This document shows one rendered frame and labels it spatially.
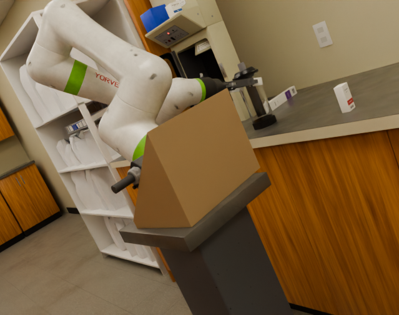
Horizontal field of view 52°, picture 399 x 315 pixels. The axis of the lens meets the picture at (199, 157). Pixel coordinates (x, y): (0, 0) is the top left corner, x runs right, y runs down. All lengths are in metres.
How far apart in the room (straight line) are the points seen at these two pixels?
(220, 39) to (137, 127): 0.96
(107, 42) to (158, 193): 0.47
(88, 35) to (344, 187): 0.94
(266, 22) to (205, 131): 1.33
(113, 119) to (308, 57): 1.29
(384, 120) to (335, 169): 0.28
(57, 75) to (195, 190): 0.66
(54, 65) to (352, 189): 1.05
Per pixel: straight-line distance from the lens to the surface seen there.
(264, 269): 1.20
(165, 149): 0.93
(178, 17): 1.91
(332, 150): 1.40
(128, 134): 1.11
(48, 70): 1.41
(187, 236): 0.93
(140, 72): 1.09
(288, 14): 2.19
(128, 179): 1.02
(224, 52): 1.97
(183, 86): 1.38
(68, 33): 1.32
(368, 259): 1.59
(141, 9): 2.24
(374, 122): 1.25
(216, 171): 1.03
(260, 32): 2.32
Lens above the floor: 1.27
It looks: 12 degrees down
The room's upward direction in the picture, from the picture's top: 24 degrees counter-clockwise
